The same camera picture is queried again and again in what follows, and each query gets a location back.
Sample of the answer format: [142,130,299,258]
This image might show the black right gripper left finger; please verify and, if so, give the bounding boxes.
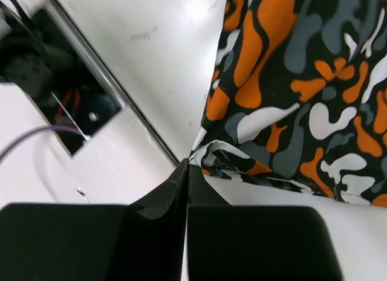
[1,160,188,280]

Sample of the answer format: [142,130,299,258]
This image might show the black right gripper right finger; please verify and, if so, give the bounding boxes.
[187,166,343,280]

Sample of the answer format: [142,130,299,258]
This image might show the orange grey camouflage shorts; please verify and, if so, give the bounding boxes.
[189,0,386,207]

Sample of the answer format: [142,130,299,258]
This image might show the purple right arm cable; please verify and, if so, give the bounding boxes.
[0,125,82,166]

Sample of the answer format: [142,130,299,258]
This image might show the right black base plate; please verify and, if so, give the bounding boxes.
[32,11,121,137]

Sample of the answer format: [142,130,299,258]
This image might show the aluminium table edge rail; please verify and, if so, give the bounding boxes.
[47,0,180,166]

